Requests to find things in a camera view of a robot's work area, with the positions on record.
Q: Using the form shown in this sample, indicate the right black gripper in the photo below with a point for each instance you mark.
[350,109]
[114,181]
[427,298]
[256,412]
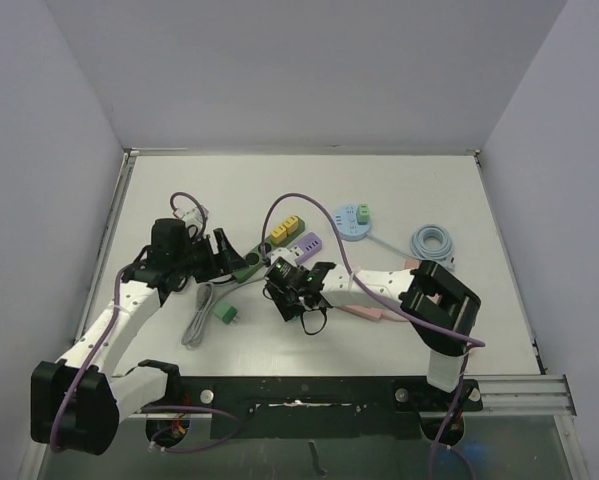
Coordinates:
[277,288]

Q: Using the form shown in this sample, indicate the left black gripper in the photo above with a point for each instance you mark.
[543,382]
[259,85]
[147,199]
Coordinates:
[226,261]

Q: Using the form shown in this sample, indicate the green charger plug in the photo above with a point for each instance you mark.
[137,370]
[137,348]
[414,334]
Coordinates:
[225,311]
[363,214]

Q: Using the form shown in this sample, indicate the yellow charger plug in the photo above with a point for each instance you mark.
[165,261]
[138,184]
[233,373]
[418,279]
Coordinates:
[279,234]
[291,224]

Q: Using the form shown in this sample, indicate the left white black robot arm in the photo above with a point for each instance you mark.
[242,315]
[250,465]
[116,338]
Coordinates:
[76,402]

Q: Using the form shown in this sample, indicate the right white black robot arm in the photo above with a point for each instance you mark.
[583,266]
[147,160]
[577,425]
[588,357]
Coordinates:
[440,307]

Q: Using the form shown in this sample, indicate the green power strip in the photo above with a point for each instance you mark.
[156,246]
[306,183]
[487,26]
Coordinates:
[254,257]

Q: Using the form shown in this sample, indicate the purple power strip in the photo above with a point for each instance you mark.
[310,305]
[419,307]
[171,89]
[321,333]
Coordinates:
[311,244]

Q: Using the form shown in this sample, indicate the pink power strip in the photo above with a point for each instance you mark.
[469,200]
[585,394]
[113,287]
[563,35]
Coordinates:
[372,314]

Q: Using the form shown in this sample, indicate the blue round power socket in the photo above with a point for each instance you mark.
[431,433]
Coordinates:
[348,227]

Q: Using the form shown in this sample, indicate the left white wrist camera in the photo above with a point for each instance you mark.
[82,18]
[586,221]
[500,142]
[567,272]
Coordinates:
[192,216]

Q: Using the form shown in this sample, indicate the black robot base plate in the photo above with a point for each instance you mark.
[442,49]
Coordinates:
[310,408]

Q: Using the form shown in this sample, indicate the aluminium frame rail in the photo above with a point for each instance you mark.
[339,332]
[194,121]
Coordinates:
[422,208]

